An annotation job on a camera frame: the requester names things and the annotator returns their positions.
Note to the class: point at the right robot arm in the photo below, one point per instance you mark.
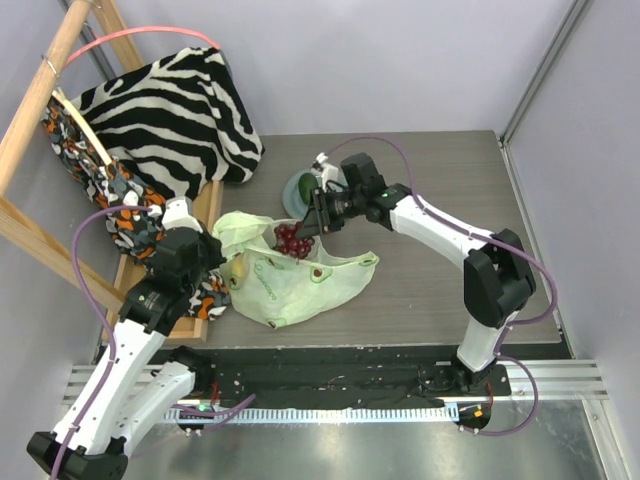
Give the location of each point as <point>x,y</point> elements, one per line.
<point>497,280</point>

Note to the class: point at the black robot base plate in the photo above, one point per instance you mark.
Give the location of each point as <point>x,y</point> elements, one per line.
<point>337,378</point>

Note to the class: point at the yellow lemon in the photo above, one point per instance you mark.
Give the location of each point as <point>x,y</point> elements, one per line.
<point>238,268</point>

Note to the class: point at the light green plastic bag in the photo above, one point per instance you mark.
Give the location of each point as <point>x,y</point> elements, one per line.
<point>278,290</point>

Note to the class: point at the dark green avocado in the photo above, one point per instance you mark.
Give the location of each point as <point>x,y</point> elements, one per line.
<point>307,184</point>

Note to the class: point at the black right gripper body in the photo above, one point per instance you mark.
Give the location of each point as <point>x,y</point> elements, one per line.
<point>320,211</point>

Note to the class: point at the light blue plate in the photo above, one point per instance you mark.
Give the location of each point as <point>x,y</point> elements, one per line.
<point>292,201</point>

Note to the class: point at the slotted cable duct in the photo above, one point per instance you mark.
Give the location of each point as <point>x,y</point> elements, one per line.
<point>257,416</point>

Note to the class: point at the red grape bunch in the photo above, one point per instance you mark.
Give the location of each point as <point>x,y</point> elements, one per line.
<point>288,244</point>

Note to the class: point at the zebra pattern cloth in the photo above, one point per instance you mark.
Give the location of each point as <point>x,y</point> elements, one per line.
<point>178,123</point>

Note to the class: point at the orange camouflage cloth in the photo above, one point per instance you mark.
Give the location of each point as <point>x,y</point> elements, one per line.
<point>135,233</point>

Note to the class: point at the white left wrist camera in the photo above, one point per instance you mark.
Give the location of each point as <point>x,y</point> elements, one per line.
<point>179,214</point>

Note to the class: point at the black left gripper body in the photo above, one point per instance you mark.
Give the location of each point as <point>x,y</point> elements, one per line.
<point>214,255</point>

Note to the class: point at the cream hanger hoop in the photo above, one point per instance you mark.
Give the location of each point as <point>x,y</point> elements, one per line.
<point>58,95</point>

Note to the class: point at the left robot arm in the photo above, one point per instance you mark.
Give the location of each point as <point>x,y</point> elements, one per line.
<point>108,419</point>

